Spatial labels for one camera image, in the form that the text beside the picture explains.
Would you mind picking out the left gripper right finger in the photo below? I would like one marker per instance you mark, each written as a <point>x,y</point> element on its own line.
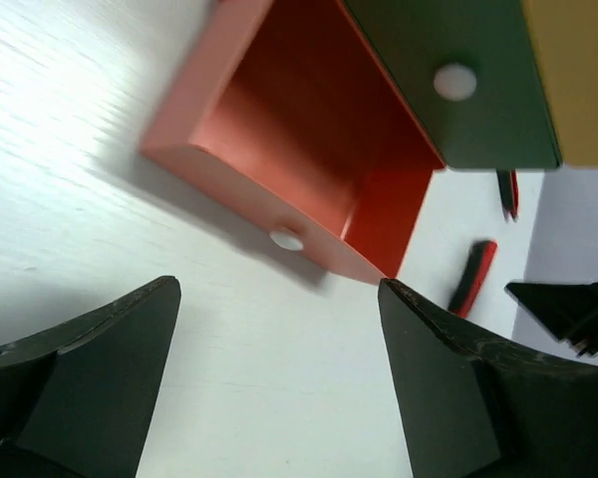
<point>475,404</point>

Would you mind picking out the red utility knife centre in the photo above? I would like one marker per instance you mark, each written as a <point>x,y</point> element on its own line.
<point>478,263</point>

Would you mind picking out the yellow top drawer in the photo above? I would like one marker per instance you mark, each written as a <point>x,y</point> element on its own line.
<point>564,36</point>

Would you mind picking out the green drawer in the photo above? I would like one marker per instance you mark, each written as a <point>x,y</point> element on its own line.
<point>467,71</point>

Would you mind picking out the red utility knife top right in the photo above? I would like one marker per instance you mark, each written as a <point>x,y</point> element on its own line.
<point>508,192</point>

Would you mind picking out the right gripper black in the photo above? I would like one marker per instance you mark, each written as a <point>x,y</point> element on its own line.
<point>569,312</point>

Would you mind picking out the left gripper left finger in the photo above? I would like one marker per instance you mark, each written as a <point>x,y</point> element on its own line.
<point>77,400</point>

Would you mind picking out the red bottom drawer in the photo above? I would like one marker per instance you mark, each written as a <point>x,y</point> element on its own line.
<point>284,114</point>

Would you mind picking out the red utility knife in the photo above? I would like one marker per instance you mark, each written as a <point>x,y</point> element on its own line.
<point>478,263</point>
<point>508,192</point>

